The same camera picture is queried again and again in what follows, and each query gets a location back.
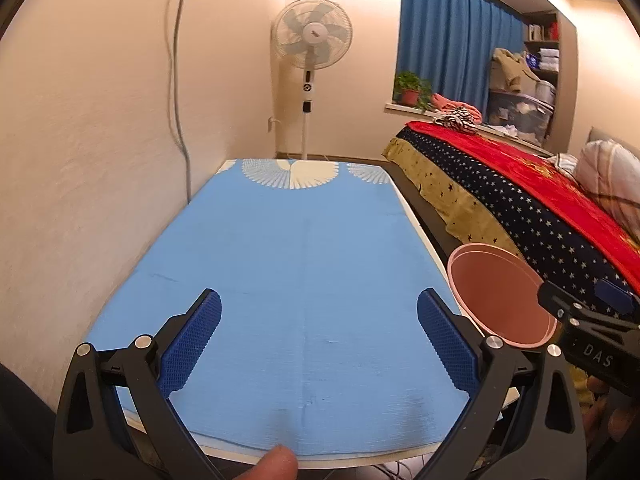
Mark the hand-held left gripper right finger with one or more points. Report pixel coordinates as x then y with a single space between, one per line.
447 345

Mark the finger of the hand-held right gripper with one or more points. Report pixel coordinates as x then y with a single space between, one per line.
552 297
617 296

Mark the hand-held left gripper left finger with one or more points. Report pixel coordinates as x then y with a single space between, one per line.
192 345

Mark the pink plastic bin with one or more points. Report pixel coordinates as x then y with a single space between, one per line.
500 300

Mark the person's right hand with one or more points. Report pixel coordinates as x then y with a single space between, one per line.
622 417

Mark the person's left hand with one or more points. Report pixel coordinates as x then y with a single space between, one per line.
272 467

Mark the bed with starry red blanket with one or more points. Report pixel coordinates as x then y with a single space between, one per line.
525 220

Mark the plaid pillow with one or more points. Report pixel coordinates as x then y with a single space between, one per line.
610 180

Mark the blue table mat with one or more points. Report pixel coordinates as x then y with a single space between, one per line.
300 285

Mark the red blanket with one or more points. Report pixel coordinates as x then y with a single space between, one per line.
525 170

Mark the small white blue cloth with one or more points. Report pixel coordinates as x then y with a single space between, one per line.
565 162

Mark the tan star bed sheet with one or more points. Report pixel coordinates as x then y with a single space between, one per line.
450 200

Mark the grey headboard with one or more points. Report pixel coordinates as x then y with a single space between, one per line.
605 135

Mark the white folded cloth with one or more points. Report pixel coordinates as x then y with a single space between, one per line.
507 130

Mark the clear plastic storage box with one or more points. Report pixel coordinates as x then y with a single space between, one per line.
520 112

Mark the grey round container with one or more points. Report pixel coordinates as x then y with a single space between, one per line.
545 92

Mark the pink cloth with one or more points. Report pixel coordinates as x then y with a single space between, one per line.
442 101

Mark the tan jacket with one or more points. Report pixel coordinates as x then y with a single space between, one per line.
510 67

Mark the blue white packet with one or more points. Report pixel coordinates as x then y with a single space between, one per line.
531 61

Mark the folded white towels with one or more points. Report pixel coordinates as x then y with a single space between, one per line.
549 59

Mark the potted green plant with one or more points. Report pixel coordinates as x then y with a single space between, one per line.
411 96

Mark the row of books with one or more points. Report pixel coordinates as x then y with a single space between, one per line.
537 32

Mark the red box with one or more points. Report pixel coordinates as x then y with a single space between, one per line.
553 31

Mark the blue curtain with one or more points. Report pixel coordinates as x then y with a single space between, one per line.
450 35

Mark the white standing fan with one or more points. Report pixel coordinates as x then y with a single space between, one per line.
312 32

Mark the grey bed frame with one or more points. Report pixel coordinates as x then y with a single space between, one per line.
425 210

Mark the wall shelf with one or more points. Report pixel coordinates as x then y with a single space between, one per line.
550 76

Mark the white wall outlet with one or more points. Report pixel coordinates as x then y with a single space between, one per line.
271 125

